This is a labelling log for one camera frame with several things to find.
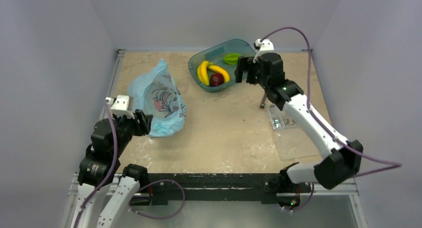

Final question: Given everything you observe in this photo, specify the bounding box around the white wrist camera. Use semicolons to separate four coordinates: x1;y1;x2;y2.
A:
105;95;135;119
253;39;274;63

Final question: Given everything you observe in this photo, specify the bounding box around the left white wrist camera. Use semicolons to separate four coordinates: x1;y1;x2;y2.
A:
105;95;135;119

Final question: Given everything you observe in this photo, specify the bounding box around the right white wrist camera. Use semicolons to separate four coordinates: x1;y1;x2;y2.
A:
253;39;274;63

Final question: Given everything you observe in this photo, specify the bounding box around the dark brown fake fruit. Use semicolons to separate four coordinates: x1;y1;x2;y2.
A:
209;73;225;87

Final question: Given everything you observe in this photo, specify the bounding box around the dark metal clamp tool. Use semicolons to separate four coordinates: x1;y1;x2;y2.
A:
260;94;267;109

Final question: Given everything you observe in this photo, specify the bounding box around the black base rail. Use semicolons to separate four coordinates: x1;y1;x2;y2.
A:
129;172;312;207

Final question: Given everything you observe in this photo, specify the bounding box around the clear plastic screw box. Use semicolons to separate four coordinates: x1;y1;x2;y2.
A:
266;104;319;160

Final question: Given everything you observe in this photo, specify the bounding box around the green fake fruit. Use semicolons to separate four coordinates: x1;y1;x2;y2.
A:
223;53;240;65

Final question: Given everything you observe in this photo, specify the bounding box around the purple cable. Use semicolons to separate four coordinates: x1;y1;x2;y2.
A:
260;26;402;213
72;99;186;228

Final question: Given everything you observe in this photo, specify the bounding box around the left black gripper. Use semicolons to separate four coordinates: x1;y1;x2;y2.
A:
112;108;152;156

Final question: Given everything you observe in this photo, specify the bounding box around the yellow fake banana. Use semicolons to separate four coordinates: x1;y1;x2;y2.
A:
197;61;212;86
208;64;230;83

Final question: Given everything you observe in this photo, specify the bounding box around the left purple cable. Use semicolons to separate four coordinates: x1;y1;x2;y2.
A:
72;99;186;228

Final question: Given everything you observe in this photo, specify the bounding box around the light blue plastic bag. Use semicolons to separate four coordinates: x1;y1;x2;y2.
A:
127;59;187;137

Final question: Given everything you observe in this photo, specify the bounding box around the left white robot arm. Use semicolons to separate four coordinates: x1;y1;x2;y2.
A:
71;110;153;228

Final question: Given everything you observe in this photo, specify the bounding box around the aluminium frame rail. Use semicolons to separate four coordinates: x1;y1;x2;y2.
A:
67;49;359;197

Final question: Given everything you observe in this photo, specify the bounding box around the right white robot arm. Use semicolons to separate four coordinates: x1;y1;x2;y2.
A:
235;52;363;192

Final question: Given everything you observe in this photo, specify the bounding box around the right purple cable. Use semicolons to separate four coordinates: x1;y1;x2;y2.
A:
260;26;402;213

